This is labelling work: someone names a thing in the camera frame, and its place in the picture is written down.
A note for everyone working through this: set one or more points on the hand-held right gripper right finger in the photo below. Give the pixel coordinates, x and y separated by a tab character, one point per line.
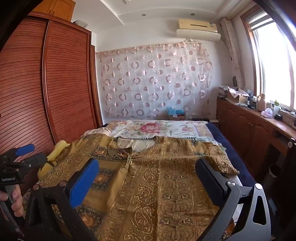
209	177

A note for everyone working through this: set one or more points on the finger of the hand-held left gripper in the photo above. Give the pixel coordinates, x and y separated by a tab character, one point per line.
34	162
25	149

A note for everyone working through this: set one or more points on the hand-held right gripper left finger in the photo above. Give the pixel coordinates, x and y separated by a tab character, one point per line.
84	183

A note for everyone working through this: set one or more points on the golden patterned garment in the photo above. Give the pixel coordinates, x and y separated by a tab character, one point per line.
152	185

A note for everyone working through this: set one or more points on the person's left hand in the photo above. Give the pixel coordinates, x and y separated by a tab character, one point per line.
16	200

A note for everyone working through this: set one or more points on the dark blue blanket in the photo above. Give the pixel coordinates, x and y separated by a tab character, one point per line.
233	153

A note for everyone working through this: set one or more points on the wooden window cabinet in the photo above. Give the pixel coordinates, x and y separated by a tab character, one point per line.
245	129

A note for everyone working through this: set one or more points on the wooden slatted wardrobe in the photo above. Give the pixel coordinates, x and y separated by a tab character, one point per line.
46	92

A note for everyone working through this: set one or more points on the waste bin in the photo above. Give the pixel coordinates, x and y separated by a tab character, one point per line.
274	171

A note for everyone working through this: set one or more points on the cardboard box with blue packs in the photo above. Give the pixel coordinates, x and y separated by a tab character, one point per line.
176	114

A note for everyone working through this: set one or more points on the floral quilt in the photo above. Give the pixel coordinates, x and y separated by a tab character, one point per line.
148	128

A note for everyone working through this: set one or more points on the open cardboard box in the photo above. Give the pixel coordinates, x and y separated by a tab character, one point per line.
237	96

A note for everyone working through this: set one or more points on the white pink cloth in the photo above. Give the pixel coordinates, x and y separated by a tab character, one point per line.
267	113

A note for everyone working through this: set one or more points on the pink bottle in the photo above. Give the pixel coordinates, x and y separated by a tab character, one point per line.
261	103

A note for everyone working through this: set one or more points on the small black box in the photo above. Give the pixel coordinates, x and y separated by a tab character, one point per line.
278	117

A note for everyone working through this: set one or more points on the green capped bottle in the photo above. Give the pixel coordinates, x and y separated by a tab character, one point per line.
276	109

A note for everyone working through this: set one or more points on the circle patterned sheer curtain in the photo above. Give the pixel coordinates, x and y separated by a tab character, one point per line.
150	78

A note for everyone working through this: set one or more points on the tied back window curtain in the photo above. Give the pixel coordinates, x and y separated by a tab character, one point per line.
233	51

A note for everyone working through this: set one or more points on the wooden framed window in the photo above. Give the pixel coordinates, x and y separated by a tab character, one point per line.
275	60

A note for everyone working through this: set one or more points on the white box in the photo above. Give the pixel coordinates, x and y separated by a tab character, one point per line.
80	23

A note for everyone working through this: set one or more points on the wooden overhead cabinet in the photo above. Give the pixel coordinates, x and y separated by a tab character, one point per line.
55	8

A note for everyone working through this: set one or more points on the wall air conditioner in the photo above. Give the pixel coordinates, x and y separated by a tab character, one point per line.
197	29

